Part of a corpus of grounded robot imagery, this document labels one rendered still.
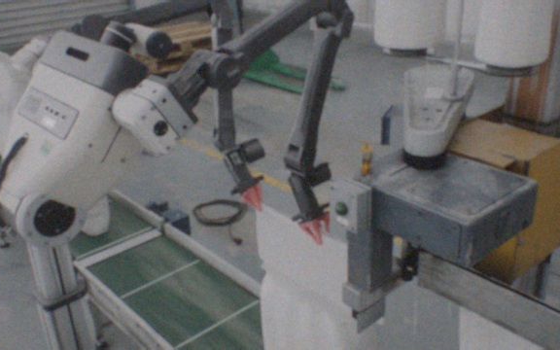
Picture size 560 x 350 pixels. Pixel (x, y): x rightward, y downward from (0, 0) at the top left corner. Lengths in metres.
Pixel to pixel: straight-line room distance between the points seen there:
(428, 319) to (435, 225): 1.90
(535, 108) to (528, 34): 0.30
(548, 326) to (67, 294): 1.14
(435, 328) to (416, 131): 1.83
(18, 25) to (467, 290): 7.84
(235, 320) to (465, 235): 1.43
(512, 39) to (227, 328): 1.54
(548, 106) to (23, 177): 1.21
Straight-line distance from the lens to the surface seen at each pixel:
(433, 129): 1.27
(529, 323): 1.35
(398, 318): 3.01
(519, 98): 1.56
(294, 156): 1.60
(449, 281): 1.41
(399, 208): 1.19
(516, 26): 1.29
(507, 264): 1.48
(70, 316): 1.72
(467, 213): 1.13
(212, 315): 2.44
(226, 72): 1.34
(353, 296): 1.37
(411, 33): 1.42
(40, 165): 1.47
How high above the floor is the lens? 1.87
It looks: 25 degrees down
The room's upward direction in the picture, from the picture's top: 3 degrees counter-clockwise
